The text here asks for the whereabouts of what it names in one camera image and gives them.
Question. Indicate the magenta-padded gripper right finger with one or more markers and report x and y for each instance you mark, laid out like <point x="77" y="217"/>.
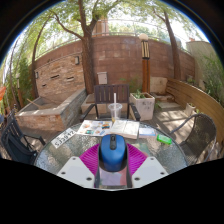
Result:
<point x="150" y="168"/>

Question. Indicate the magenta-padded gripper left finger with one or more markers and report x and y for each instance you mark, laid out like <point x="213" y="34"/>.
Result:
<point x="75" y="168"/>

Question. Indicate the blue and black computer mouse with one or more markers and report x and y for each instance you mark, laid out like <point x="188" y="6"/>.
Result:
<point x="113" y="155"/>

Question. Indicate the pink patterned mouse pad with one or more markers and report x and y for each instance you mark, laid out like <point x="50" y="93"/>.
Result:
<point x="113" y="178"/>

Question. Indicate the small green box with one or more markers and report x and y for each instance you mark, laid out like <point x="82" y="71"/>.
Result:
<point x="164" y="139"/>

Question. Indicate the white licence plate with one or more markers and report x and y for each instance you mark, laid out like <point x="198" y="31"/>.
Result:
<point x="63" y="137"/>

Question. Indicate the small white booklet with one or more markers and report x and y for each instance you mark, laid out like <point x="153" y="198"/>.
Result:
<point x="147" y="132"/>

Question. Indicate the colourful printed magazine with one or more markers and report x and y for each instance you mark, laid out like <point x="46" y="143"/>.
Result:
<point x="93" y="128"/>

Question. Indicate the open white book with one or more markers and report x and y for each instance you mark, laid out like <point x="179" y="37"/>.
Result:
<point x="126" y="128"/>

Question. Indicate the raised stone garden bed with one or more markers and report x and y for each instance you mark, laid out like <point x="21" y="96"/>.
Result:
<point x="43" y="120"/>

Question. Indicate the dark wicker patio chair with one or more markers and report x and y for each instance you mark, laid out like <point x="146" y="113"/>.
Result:
<point x="200" y="136"/>

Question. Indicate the black slatted patio chair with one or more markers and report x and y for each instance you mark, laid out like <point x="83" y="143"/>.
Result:
<point x="18" y="146"/>

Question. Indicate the white square planter with plant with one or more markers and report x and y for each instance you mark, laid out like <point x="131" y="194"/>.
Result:
<point x="145" y="106"/>

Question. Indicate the clear plastic cup with straw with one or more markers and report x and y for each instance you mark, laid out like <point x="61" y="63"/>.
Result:
<point x="115" y="111"/>

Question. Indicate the small white plant pot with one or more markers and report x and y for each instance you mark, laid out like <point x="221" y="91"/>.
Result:
<point x="191" y="110"/>

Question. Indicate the dark wooden slatted chair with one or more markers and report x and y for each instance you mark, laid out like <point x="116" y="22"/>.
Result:
<point x="106" y="93"/>

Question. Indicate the beige stone slab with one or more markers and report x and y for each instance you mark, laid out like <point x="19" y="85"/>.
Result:
<point x="158" y="85"/>

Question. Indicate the curved wooden bench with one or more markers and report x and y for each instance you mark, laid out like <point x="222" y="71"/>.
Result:
<point x="196" y="96"/>

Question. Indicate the thin leaning tree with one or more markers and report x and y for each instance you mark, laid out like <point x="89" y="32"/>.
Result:
<point x="34" y="73"/>

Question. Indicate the thick forked tree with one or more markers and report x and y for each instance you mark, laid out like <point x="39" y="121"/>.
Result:
<point x="88" y="60"/>

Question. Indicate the slim straight tree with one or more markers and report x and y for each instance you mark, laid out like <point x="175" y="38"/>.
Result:
<point x="175" y="56"/>

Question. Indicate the grey wall utility box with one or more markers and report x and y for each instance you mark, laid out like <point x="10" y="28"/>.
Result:
<point x="102" y="78"/>

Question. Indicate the wall lamp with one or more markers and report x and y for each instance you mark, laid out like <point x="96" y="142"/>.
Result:
<point x="36" y="74"/>
<point x="77" y="60"/>

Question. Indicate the wooden garden lamp post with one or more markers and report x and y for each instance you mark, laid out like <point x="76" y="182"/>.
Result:
<point x="145" y="66"/>

